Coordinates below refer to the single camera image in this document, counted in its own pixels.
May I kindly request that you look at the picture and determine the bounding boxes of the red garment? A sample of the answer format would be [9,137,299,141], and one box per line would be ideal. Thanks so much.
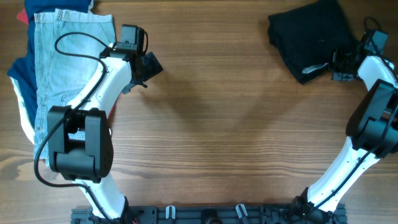
[16,9,29,25]

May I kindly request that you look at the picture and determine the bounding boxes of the light blue denim shorts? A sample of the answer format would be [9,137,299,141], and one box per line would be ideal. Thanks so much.
[34,9,116,150]

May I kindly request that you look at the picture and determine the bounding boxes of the black shorts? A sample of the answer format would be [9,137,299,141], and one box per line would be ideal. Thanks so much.
[267,0,356,85]

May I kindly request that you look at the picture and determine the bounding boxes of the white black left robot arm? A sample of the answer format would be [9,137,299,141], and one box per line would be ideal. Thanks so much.
[46,43,163,223]

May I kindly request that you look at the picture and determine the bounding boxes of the white garment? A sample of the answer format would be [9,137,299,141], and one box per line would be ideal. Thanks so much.
[10,77,35,144]

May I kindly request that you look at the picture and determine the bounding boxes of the dark blue garment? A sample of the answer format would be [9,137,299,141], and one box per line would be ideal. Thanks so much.
[7,0,93,125]

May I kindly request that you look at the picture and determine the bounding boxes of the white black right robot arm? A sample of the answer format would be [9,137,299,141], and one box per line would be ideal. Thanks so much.
[289,55,397,223]

